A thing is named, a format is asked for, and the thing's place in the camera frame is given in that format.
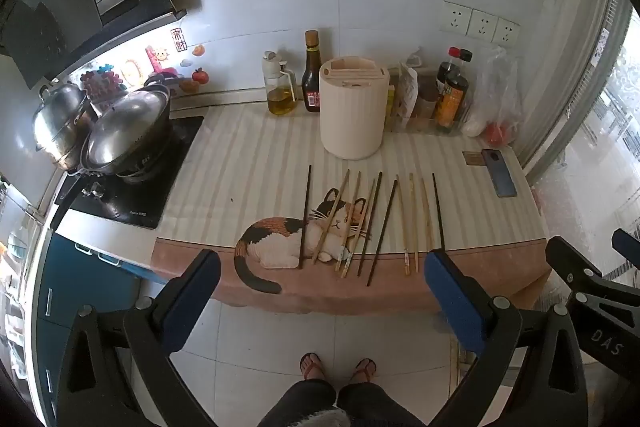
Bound red tomato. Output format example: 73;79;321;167
482;122;508;146

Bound blue smartphone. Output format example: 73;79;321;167
481;149;518;198

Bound clear plastic bag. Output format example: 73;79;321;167
462;47;523;148

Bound person's foot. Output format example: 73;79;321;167
299;353;327;381
350;358;377;384

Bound colourful wall sticker sheet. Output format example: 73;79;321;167
80;57;151;102

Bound steel steamer pot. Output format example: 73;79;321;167
32;82;96;170

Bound oil bottle with white cap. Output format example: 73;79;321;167
262;51;297;116

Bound grey window frame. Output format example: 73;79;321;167
520;0;640;188

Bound white wall socket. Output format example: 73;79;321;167
468;9;498;42
440;1;472;35
492;18;521;46

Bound pink plastic utensil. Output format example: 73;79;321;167
145;46;179;80

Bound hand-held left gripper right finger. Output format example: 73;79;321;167
424;248;589;427

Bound dark sauce bottle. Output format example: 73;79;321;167
301;30;322;112

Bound black gas stove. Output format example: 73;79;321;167
55;114;206;230

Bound wok with steel lid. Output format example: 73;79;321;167
50;87;173;230

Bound dark chopstick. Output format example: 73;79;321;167
432;173;447;253
298;165;313;270
358;171;383;264
366;180;397;287

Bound cat printed striped mat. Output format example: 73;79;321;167
151;104;553;318

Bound cream utensil holder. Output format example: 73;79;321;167
319;55;391;159

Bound person's left foot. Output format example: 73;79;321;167
299;353;327;381

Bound black range hood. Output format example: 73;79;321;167
0;0;188;90

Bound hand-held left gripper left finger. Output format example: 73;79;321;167
57;249;222;427

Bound person's right foot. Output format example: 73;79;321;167
350;358;377;384

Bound person's dark trousers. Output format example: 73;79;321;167
260;378;426;427

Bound orange label sauce bottle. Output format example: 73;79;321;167
434;49;473;131

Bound brown spice jar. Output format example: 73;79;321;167
417;77;441;120

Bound red cap sauce bottle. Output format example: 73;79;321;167
437;47;461;95

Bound blue lower cabinet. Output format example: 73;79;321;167
30;232;151;408

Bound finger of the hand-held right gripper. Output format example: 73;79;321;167
612;228;640;260
545;236;640;388

